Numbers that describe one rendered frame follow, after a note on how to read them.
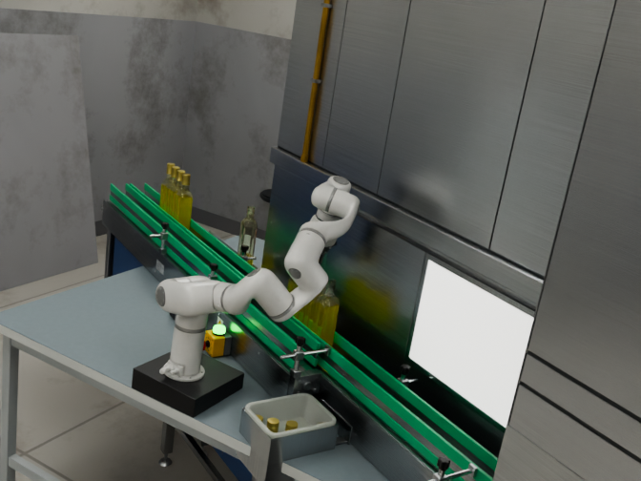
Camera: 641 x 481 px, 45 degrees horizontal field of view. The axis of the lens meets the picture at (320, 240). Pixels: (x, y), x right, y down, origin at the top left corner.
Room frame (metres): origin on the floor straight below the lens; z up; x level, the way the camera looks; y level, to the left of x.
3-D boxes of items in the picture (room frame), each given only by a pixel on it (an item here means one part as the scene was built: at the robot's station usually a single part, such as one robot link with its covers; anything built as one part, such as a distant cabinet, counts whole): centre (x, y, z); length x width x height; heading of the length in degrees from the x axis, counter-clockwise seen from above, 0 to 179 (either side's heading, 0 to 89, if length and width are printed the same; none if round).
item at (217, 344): (2.39, 0.30, 0.79); 0.07 x 0.07 x 0.07; 35
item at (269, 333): (2.81, 0.52, 0.92); 1.75 x 0.01 x 0.08; 35
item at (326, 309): (2.22, -0.05, 0.99); 0.06 x 0.06 x 0.21; 36
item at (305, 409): (1.92, 0.01, 0.80); 0.22 x 0.17 x 0.09; 125
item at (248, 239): (2.89, 0.29, 1.01); 0.06 x 0.06 x 0.26; 22
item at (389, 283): (2.11, -0.30, 1.15); 0.90 x 0.03 x 0.34; 35
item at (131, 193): (2.85, 0.46, 0.92); 1.75 x 0.01 x 0.08; 35
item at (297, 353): (2.07, -0.01, 0.95); 0.17 x 0.03 x 0.12; 125
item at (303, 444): (1.94, -0.01, 0.79); 0.27 x 0.17 x 0.08; 125
